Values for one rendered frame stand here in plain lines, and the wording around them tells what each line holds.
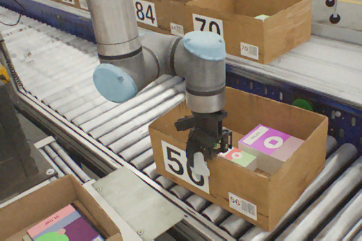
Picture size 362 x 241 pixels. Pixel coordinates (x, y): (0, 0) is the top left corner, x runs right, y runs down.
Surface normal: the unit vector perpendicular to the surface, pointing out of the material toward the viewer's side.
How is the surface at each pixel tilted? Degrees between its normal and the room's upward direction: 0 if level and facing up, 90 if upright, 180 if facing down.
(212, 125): 84
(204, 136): 6
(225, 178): 91
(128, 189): 0
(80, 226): 0
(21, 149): 90
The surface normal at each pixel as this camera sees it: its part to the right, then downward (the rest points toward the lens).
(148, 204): -0.13, -0.85
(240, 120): -0.66, 0.45
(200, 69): -0.22, 0.46
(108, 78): -0.47, 0.52
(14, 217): 0.59, 0.34
